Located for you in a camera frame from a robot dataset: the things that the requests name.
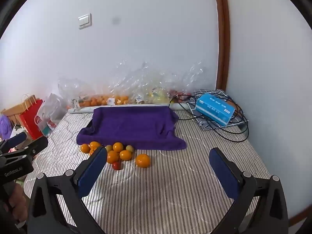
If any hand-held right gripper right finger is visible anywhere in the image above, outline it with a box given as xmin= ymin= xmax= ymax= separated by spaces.
xmin=209 ymin=147 xmax=289 ymax=234

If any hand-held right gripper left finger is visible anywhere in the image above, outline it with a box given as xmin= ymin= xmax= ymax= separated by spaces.
xmin=26 ymin=147 xmax=108 ymax=234

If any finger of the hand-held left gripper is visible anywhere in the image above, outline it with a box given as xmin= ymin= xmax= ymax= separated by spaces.
xmin=5 ymin=136 xmax=49 ymax=161
xmin=0 ymin=132 xmax=27 ymax=152

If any person's left hand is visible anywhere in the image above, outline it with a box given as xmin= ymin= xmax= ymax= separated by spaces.
xmin=6 ymin=182 xmax=28 ymax=225

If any purple plush toy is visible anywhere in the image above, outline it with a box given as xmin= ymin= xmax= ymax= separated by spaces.
xmin=0 ymin=114 xmax=12 ymax=140

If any red paper bag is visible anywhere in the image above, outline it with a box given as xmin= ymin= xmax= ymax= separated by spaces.
xmin=19 ymin=99 xmax=44 ymax=140

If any brown paper bag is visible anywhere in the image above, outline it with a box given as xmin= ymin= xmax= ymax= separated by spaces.
xmin=1 ymin=94 xmax=37 ymax=127

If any white plastic bag red print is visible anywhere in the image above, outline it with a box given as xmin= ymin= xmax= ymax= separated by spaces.
xmin=36 ymin=93 xmax=68 ymax=137

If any white paper roll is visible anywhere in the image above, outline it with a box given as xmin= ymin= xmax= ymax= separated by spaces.
xmin=68 ymin=102 xmax=195 ymax=114

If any purple towel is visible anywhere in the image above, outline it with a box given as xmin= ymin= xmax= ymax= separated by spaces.
xmin=76 ymin=105 xmax=188 ymax=152

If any striped bed sheet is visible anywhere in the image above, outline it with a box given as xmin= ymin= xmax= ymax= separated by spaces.
xmin=23 ymin=110 xmax=272 ymax=234

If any blue tissue box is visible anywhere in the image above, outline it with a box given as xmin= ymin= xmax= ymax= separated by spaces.
xmin=195 ymin=93 xmax=236 ymax=127

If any clear bag of oranges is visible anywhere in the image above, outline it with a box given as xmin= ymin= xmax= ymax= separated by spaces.
xmin=67 ymin=93 xmax=131 ymax=109

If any clear bag of red tomatoes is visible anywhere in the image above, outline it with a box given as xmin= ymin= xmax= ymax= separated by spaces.
xmin=168 ymin=89 xmax=193 ymax=100

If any clear bag of yellow produce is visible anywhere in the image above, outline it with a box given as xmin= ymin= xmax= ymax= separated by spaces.
xmin=132 ymin=86 xmax=171 ymax=104

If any large crumpled clear plastic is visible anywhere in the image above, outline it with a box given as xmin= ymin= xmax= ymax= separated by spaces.
xmin=107 ymin=58 xmax=216 ymax=105

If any black cable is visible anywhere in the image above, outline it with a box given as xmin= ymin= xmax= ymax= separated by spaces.
xmin=169 ymin=91 xmax=249 ymax=143

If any white wall switch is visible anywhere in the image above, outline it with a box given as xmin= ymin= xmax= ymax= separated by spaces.
xmin=78 ymin=13 xmax=92 ymax=30

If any brown wooden door frame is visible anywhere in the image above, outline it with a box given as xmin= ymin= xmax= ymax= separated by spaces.
xmin=212 ymin=0 xmax=231 ymax=92

